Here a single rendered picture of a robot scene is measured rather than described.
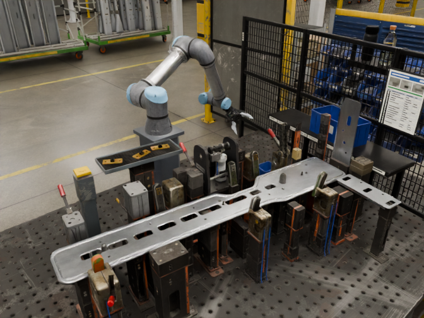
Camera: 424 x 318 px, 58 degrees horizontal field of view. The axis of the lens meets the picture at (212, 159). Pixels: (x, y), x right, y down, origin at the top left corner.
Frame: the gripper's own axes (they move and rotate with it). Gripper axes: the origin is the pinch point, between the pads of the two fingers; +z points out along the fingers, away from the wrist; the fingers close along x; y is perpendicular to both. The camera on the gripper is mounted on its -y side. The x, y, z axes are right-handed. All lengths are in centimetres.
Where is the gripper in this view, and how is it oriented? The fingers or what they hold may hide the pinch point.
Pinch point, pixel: (245, 127)
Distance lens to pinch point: 256.0
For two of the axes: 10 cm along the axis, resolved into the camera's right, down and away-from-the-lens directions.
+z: 6.0, 7.4, -2.9
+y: -4.4, 0.1, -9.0
